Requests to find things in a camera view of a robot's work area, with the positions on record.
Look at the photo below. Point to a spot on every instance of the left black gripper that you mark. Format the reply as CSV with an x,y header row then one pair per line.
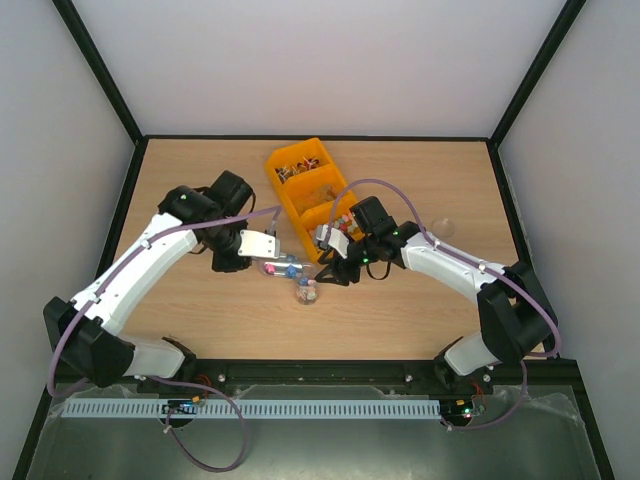
x,y
223,264

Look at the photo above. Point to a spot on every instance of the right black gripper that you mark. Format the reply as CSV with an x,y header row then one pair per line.
x,y
343,265

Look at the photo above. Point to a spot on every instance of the clear glass jar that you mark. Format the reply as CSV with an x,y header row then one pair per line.
x,y
306,289

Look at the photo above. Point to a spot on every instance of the metal scoop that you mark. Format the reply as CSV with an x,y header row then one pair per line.
x,y
286,266

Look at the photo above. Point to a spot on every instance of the yellow bin with lollipops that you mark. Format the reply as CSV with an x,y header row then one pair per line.
x,y
291,162

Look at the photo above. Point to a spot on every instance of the clear glass jar lid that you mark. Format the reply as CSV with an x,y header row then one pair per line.
x,y
443,228

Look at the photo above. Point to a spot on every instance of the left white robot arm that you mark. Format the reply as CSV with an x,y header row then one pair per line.
x,y
85,332

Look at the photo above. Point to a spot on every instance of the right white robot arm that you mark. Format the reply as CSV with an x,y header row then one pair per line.
x,y
515,315

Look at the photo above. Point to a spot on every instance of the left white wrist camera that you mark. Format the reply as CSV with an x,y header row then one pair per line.
x,y
257,244

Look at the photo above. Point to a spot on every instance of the grey slotted cable duct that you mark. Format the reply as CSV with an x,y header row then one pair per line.
x,y
253,409

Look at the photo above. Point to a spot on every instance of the black mounting rail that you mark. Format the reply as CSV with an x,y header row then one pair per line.
x,y
416,377

